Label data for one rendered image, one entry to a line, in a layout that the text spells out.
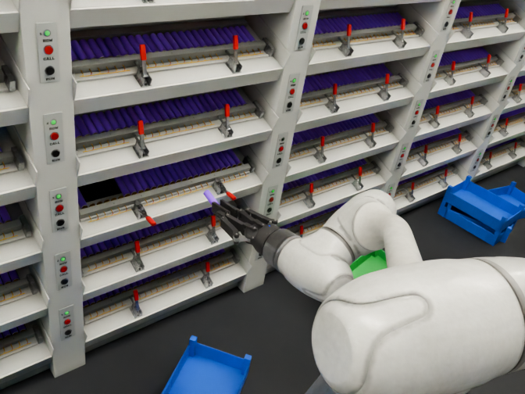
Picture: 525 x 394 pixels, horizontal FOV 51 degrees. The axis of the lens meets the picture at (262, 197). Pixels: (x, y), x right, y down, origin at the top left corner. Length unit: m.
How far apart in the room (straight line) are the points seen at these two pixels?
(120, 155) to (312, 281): 0.60
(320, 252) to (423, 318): 0.60
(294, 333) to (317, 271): 0.85
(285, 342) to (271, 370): 0.13
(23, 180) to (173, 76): 0.42
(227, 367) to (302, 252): 0.75
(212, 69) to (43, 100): 0.45
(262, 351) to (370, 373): 1.34
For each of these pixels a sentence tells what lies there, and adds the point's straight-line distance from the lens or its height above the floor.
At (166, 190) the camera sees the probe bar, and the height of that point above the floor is 0.53.
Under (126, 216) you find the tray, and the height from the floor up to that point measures 0.49.
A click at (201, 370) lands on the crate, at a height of 0.00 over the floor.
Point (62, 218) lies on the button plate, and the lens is 1.40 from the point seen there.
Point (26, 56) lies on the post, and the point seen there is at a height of 0.98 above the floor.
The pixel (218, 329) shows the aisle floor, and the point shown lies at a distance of 1.90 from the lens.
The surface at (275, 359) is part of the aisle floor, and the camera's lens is 1.85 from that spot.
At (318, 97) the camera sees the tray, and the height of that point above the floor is 0.71.
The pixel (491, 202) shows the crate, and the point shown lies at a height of 0.09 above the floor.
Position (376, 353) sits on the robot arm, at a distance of 0.53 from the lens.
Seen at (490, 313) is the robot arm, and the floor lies 1.05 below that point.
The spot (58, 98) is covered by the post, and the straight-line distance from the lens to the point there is 1.24.
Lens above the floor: 1.40
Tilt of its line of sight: 33 degrees down
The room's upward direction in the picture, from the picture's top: 10 degrees clockwise
